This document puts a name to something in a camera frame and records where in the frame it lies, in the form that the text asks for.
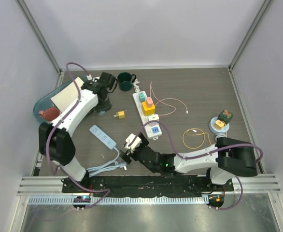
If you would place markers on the round blue socket base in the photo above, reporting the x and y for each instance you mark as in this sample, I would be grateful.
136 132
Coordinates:
214 130

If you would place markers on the teal plastic tray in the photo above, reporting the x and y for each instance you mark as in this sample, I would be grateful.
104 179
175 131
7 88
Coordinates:
45 102

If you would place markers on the yellow cube socket adapter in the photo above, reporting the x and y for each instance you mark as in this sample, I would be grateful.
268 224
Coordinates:
148 111

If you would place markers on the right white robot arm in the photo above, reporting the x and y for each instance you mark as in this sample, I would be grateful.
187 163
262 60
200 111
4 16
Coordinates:
225 159

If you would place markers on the dark green mug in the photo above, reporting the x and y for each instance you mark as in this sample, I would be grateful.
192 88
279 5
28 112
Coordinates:
125 81

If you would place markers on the pink charger plug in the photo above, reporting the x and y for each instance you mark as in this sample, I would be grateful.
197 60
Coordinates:
149 102

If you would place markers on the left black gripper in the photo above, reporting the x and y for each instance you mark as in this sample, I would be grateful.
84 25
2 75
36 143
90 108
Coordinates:
106 107

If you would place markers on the green patterned box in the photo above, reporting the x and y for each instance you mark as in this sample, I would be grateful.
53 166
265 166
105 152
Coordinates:
225 116

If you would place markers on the white power strip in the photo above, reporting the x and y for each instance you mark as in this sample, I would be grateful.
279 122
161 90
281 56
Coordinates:
152 129

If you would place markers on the white usb charger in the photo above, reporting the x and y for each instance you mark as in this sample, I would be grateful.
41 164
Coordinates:
153 117

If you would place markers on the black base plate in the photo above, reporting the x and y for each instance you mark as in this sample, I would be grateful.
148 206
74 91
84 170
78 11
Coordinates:
150 186

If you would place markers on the teal plug adapter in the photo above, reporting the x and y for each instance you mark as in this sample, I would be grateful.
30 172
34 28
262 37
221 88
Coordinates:
141 97

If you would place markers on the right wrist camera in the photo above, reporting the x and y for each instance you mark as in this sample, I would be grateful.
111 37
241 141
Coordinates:
132 142

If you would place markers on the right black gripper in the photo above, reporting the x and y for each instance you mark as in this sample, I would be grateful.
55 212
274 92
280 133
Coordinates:
126 157

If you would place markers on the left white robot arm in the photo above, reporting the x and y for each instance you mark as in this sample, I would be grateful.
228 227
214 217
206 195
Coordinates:
55 138

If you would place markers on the light blue power strip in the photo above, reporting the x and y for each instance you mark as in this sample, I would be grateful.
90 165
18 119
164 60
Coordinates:
103 137

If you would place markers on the white square board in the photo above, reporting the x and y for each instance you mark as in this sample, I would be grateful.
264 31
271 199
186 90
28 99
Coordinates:
65 97

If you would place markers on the small yellow usb charger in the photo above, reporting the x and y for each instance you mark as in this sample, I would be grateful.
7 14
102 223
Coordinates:
119 114

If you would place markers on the pink mug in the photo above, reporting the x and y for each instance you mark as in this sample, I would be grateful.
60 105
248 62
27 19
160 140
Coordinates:
49 114

